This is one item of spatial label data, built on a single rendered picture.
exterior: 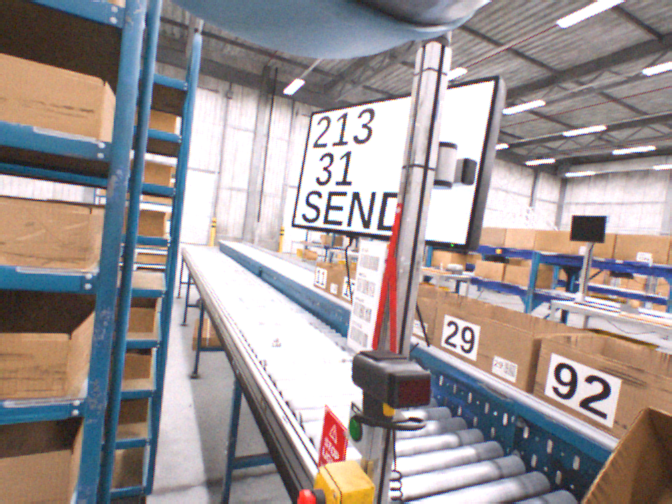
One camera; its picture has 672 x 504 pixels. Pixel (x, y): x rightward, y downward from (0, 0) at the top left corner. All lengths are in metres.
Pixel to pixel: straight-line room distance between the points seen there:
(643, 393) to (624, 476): 0.37
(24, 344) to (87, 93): 0.39
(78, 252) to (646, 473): 0.91
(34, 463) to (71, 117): 0.55
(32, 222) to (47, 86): 0.20
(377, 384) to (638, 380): 0.66
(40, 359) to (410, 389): 0.56
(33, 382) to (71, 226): 0.25
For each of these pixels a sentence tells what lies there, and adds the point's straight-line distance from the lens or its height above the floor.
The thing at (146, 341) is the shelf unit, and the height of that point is 0.74.
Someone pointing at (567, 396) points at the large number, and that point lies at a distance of 1.13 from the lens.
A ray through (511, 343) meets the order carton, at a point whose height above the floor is 1.00.
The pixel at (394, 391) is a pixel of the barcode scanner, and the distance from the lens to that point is 0.49.
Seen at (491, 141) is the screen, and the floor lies 1.44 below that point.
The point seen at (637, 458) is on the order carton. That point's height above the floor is 1.00.
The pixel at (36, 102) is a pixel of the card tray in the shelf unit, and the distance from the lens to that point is 0.73.
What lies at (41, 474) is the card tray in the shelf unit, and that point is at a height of 0.80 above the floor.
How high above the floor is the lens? 1.25
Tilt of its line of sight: 3 degrees down
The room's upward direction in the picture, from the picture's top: 7 degrees clockwise
